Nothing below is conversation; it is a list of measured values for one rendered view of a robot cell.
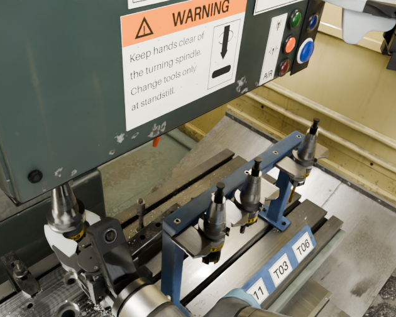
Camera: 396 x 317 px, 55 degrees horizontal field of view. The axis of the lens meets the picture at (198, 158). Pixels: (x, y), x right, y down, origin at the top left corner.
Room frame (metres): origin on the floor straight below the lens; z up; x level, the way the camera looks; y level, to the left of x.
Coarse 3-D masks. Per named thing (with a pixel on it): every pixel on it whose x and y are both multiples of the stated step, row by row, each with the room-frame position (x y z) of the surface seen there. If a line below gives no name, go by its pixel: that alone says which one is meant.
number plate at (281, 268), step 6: (282, 258) 0.63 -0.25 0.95; (276, 264) 0.61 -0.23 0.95; (282, 264) 0.62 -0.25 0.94; (288, 264) 0.63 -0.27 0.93; (270, 270) 0.59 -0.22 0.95; (276, 270) 0.60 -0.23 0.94; (282, 270) 0.61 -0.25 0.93; (288, 270) 0.62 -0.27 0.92; (276, 276) 0.59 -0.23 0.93; (282, 276) 0.60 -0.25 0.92; (276, 282) 0.57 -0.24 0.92
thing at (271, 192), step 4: (264, 180) 0.64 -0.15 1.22; (264, 184) 0.63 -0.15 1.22; (268, 184) 0.63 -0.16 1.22; (272, 184) 0.63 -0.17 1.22; (264, 188) 0.61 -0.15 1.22; (268, 188) 0.62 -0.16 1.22; (272, 188) 0.62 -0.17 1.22; (276, 188) 0.62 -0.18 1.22; (264, 192) 0.60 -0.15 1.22; (268, 192) 0.60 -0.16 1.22; (272, 192) 0.60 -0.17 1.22; (276, 192) 0.60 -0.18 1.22; (268, 196) 0.59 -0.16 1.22; (272, 196) 0.59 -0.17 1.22; (276, 196) 0.59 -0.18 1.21; (268, 200) 0.58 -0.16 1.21
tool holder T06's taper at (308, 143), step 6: (306, 132) 0.74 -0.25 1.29; (306, 138) 0.73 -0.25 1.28; (312, 138) 0.73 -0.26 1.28; (300, 144) 0.74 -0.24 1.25; (306, 144) 0.73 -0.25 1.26; (312, 144) 0.73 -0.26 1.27; (300, 150) 0.73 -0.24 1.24; (306, 150) 0.72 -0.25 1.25; (312, 150) 0.72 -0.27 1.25; (300, 156) 0.72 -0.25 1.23; (306, 156) 0.72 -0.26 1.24; (312, 156) 0.72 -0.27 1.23
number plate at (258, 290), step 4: (260, 280) 0.56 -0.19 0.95; (256, 284) 0.54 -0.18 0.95; (260, 284) 0.55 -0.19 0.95; (252, 288) 0.53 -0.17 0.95; (256, 288) 0.54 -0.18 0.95; (260, 288) 0.54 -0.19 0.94; (264, 288) 0.55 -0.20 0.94; (248, 292) 0.52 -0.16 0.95; (252, 292) 0.52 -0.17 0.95; (256, 292) 0.53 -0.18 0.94; (260, 292) 0.53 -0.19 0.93; (264, 292) 0.54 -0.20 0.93; (256, 296) 0.52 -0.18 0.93; (260, 296) 0.53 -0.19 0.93; (264, 296) 0.53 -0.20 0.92; (256, 300) 0.52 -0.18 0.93; (260, 300) 0.52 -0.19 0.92
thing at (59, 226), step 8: (48, 208) 0.43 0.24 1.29; (80, 208) 0.44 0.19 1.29; (48, 216) 0.41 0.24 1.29; (80, 216) 0.42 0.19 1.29; (48, 224) 0.41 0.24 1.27; (56, 224) 0.40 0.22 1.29; (64, 224) 0.40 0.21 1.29; (72, 224) 0.40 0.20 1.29; (56, 232) 0.40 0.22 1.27; (64, 232) 0.40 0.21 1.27; (72, 232) 0.40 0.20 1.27
